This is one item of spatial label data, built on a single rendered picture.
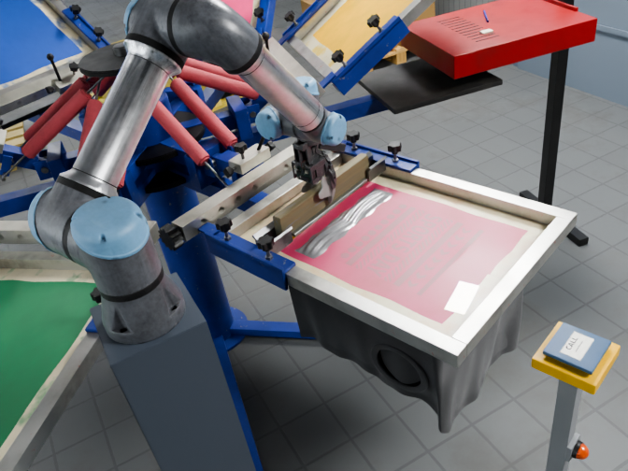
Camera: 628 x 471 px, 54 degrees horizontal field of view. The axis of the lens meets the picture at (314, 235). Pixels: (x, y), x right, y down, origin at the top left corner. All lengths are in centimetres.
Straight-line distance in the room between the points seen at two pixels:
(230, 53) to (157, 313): 48
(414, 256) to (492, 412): 102
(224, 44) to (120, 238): 39
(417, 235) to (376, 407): 99
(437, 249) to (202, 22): 83
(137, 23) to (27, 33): 187
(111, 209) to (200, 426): 48
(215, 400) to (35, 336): 58
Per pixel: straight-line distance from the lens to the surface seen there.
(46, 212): 118
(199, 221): 173
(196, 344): 115
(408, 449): 235
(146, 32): 121
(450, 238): 164
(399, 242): 163
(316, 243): 165
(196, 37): 115
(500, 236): 165
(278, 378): 262
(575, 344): 136
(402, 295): 147
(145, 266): 107
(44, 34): 307
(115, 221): 105
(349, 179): 178
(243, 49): 116
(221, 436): 135
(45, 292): 181
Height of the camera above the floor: 194
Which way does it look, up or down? 36 degrees down
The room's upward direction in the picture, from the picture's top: 10 degrees counter-clockwise
